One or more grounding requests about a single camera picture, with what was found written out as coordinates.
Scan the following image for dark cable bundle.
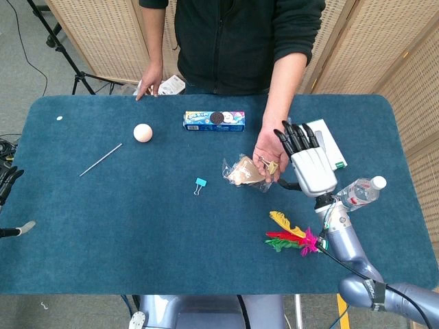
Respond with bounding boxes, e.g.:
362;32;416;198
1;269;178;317
0;133;22;162

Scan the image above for teal felt table cover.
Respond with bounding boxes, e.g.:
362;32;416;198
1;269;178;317
0;95;429;295

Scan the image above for white printed package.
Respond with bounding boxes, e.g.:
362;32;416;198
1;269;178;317
158;74;187;96

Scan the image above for clear plastic water bottle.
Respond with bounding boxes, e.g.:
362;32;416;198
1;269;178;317
335;175;388;212

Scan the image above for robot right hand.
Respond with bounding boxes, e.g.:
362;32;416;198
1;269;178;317
273;120;339;199

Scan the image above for white box with green end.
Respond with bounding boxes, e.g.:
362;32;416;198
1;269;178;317
298;119;348;171

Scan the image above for person's torso black jacket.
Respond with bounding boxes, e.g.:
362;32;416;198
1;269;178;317
139;0;327;96

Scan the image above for colourful feathers bundle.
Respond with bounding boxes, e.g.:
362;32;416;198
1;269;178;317
264;210;320;257

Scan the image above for metal table leg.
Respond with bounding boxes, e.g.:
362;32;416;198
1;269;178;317
294;294;303;329

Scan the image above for person's right forearm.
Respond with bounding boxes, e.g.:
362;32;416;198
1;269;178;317
143;5;165;69

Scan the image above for black tripod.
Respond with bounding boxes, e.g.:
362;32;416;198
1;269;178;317
26;0;124;96

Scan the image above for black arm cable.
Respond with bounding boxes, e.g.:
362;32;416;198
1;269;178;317
317;229;439;329

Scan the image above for person's left forearm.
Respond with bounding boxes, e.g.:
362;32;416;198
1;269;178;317
262;53;308;126

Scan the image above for grey-blue robot torso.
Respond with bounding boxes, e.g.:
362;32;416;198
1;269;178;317
130;293;287;329

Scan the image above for person's left hand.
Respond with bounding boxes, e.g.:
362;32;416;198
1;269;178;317
252;118;291;184

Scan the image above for white foam ball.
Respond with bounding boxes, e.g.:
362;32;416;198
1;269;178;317
133;123;154;143

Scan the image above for blue cookie box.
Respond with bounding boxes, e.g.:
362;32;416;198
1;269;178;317
182;110;246;132

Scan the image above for thin metal rod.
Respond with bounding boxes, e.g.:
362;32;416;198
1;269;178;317
79;143;123;178

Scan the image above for teal binder clip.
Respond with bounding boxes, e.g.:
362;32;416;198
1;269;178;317
193;177;208;197

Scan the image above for bagged brown paper filters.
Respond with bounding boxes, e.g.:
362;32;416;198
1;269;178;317
222;156;274;193

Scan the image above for yellow binder clip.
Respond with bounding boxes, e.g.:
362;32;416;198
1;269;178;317
257;156;279;175

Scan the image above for black floor cable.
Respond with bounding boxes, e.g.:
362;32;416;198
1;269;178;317
10;0;49;97

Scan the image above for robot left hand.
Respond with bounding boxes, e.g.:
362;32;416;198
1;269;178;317
0;166;37;238

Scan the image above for person's right hand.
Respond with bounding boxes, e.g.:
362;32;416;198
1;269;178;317
135;66;164;102

